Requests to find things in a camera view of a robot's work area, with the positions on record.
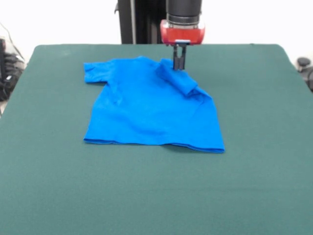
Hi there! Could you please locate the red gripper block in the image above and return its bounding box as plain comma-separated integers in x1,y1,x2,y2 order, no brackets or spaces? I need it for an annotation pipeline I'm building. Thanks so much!
160,20,206,71

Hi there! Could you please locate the blue shirt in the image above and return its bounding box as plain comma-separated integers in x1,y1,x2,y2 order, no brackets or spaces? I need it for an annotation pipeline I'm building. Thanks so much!
82,55,225,154

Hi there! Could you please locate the dark green table cloth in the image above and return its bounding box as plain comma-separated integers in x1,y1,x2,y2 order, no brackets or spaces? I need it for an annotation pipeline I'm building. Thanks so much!
0,43,313,235

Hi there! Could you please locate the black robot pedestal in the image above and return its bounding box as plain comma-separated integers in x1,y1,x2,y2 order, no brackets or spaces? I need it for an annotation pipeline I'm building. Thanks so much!
114,0,203,45

